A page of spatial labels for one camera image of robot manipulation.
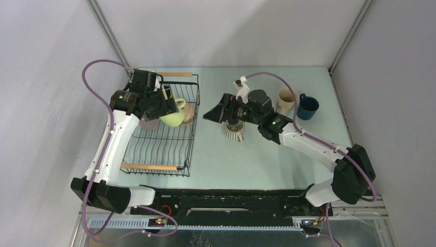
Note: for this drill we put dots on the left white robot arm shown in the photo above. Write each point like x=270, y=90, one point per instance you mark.
x=99, y=186

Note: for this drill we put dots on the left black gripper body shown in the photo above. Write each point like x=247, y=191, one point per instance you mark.
x=159, y=106

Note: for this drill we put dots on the black wire dish rack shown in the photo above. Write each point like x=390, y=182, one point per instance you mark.
x=165, y=150

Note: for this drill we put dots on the mauve cup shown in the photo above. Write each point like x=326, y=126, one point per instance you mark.
x=149, y=125

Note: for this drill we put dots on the white ribbed mug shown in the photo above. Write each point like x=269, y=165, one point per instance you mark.
x=235, y=132

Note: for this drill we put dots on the dark blue mug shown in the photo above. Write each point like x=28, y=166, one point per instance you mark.
x=307, y=108

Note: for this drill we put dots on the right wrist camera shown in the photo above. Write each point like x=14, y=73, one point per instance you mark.
x=243, y=89

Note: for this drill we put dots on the seashell coral print mug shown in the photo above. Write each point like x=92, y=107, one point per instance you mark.
x=285, y=101

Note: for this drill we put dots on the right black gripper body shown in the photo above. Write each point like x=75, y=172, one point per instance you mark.
x=238, y=111

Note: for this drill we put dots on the peach teapot-shaped cup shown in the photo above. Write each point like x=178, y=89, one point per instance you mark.
x=189, y=111

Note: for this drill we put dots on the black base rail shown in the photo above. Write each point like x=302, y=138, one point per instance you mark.
x=237, y=208

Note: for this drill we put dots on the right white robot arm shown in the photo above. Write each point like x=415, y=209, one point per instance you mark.
x=351, y=167

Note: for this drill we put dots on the light green cup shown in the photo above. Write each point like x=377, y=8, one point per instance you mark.
x=175, y=119

